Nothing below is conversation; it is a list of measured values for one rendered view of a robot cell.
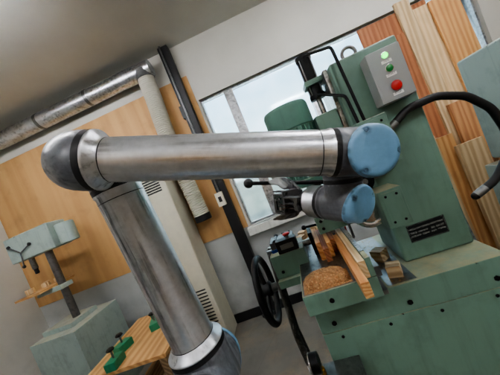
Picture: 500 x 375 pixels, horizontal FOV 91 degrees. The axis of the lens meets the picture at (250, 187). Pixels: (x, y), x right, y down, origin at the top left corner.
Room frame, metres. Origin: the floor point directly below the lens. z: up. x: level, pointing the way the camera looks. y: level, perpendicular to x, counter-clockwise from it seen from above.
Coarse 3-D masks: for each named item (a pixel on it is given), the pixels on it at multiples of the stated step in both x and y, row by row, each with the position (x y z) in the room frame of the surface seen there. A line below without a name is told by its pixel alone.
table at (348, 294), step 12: (312, 252) 0.98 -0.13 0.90; (336, 252) 0.89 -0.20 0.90; (312, 264) 0.87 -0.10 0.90; (324, 264) 0.84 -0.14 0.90; (336, 264) 0.80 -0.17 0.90; (300, 276) 0.90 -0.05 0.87; (336, 288) 0.67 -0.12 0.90; (348, 288) 0.67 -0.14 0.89; (372, 288) 0.65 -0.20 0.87; (312, 300) 0.68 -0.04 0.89; (324, 300) 0.68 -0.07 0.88; (336, 300) 0.67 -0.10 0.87; (348, 300) 0.67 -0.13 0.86; (360, 300) 0.66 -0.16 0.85; (312, 312) 0.69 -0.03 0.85
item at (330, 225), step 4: (316, 220) 0.94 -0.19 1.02; (320, 220) 0.94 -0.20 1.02; (324, 220) 0.94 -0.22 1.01; (328, 220) 0.94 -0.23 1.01; (332, 220) 0.94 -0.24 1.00; (316, 224) 0.95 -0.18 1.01; (320, 224) 0.94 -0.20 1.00; (324, 224) 0.94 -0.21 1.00; (328, 224) 0.94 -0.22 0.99; (332, 224) 0.94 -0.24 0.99; (336, 224) 0.93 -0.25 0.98; (340, 224) 0.93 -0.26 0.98; (344, 224) 0.93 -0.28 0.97; (320, 228) 0.94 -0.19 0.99; (324, 228) 0.94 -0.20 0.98; (328, 228) 0.94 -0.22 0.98; (332, 228) 0.94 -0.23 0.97; (336, 228) 0.93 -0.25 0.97; (320, 232) 0.95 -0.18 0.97; (324, 232) 0.94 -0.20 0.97; (332, 232) 0.96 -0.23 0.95
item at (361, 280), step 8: (336, 240) 0.89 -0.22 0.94; (344, 248) 0.80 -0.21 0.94; (344, 256) 0.74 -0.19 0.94; (352, 264) 0.68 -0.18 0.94; (352, 272) 0.68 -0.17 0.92; (360, 272) 0.62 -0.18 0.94; (360, 280) 0.59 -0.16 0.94; (360, 288) 0.62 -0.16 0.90; (368, 288) 0.57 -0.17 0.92; (368, 296) 0.57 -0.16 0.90
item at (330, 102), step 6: (324, 72) 0.87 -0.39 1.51; (324, 78) 0.87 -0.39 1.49; (324, 84) 0.90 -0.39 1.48; (330, 84) 0.87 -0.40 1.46; (324, 90) 0.94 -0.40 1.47; (330, 90) 0.87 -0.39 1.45; (324, 102) 1.01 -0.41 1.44; (330, 102) 0.92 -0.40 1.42; (336, 102) 0.87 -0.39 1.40; (330, 108) 0.95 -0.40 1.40; (336, 108) 0.87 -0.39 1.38; (342, 114) 0.87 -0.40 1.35; (342, 120) 0.87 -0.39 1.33; (348, 126) 0.87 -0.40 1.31
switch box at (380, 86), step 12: (384, 48) 0.74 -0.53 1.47; (396, 48) 0.74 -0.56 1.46; (372, 60) 0.75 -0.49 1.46; (396, 60) 0.74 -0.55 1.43; (372, 72) 0.75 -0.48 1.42; (384, 72) 0.75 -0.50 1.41; (408, 72) 0.74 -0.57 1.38; (372, 84) 0.78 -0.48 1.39; (384, 84) 0.75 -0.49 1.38; (408, 84) 0.74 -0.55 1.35; (372, 96) 0.81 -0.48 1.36; (384, 96) 0.75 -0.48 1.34; (396, 96) 0.75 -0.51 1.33
